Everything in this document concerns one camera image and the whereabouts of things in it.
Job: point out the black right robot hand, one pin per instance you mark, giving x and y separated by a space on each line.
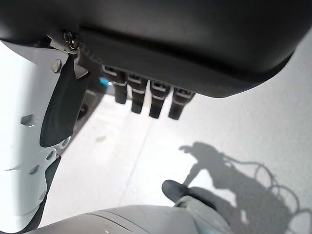
170 36

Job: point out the silver right robot leg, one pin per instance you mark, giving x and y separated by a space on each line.
122 219

